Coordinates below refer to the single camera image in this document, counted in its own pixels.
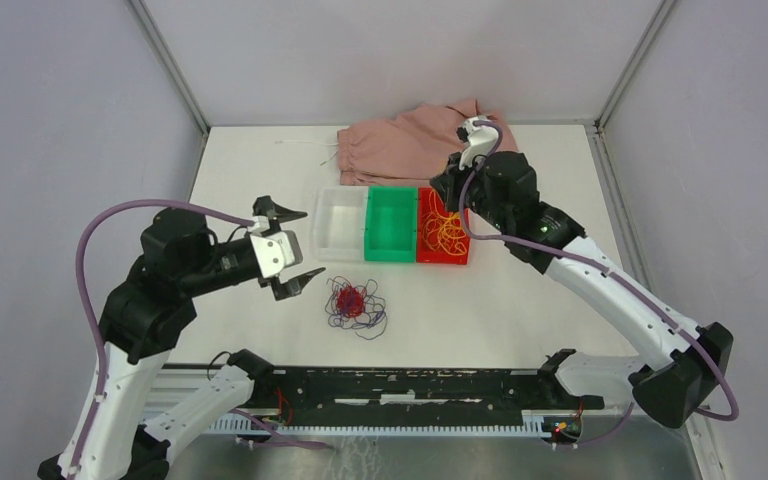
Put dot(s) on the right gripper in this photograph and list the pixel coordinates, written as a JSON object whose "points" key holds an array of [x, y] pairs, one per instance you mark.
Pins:
{"points": [[448, 182]]}

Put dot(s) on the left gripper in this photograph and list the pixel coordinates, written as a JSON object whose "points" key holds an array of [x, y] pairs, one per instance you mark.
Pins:
{"points": [[267, 206]]}

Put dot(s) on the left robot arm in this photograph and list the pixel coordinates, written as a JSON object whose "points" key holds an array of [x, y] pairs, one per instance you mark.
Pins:
{"points": [[141, 322]]}

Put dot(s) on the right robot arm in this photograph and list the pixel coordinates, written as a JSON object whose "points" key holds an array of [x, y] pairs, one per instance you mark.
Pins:
{"points": [[678, 368]]}

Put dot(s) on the pink cloth shorts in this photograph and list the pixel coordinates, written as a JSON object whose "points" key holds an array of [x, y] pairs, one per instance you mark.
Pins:
{"points": [[410, 148]]}

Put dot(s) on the red plastic bin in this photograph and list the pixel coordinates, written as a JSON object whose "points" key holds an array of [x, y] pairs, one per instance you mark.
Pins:
{"points": [[441, 238]]}

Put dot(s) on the green plastic bin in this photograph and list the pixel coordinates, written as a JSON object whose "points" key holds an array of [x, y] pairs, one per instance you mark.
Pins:
{"points": [[391, 224]]}

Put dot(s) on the white plastic bin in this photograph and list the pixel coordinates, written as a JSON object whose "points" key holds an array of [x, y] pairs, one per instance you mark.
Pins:
{"points": [[339, 223]]}

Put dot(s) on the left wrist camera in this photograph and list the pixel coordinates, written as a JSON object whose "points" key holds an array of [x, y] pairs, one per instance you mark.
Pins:
{"points": [[276, 252]]}

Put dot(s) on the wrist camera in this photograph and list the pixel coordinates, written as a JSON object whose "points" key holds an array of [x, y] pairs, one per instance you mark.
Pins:
{"points": [[481, 137], [276, 252]]}

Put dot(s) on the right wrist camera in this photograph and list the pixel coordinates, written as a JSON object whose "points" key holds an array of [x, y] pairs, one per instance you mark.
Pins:
{"points": [[481, 137]]}

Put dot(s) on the white drawstring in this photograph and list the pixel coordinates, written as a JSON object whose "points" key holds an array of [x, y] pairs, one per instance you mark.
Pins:
{"points": [[332, 147]]}

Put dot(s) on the white cable duct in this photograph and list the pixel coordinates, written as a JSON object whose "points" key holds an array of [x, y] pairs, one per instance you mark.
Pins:
{"points": [[231, 424]]}

